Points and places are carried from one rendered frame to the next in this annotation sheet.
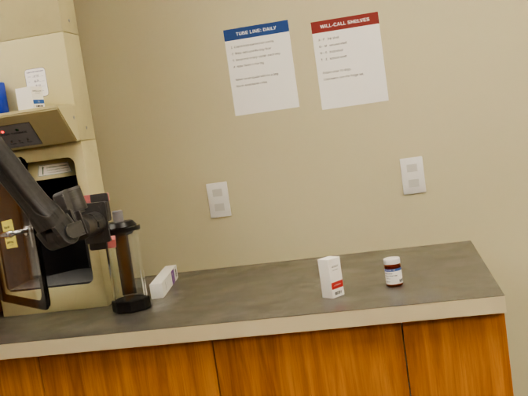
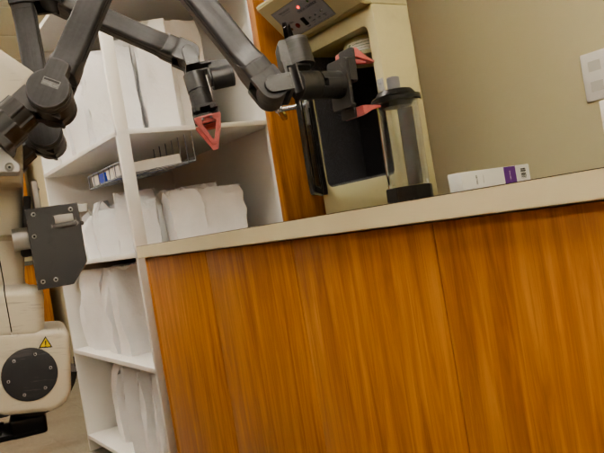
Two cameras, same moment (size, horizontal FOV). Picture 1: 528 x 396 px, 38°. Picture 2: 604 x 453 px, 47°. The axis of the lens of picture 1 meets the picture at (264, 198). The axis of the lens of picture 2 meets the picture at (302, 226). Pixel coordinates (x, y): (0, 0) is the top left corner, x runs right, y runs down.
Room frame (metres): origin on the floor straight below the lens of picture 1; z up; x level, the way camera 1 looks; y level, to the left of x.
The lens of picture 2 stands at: (0.82, -0.54, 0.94)
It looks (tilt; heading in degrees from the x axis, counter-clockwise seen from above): 0 degrees down; 47
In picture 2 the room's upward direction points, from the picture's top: 9 degrees counter-clockwise
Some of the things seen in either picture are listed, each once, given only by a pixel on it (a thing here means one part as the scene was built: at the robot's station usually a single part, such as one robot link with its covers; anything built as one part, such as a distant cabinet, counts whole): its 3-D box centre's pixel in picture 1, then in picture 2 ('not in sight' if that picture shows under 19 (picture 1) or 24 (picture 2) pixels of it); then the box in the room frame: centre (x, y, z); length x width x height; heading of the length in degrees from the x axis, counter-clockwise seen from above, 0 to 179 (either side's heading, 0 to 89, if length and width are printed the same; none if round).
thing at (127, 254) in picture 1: (125, 265); (403, 146); (2.04, 0.40, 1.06); 0.11 x 0.11 x 0.21
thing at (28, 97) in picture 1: (30, 98); not in sight; (2.08, 0.59, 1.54); 0.05 x 0.05 x 0.06; 70
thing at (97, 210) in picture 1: (92, 224); (332, 84); (1.88, 0.43, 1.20); 0.07 x 0.07 x 0.10; 80
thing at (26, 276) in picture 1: (11, 233); (304, 116); (2.05, 0.69, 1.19); 0.30 x 0.01 x 0.40; 41
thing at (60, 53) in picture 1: (51, 174); (375, 57); (2.27, 0.61, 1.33); 0.32 x 0.25 x 0.77; 80
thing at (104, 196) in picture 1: (100, 207); (356, 67); (1.95, 0.42, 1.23); 0.09 x 0.07 x 0.07; 170
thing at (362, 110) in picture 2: (105, 233); (360, 101); (1.95, 0.42, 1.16); 0.09 x 0.07 x 0.07; 170
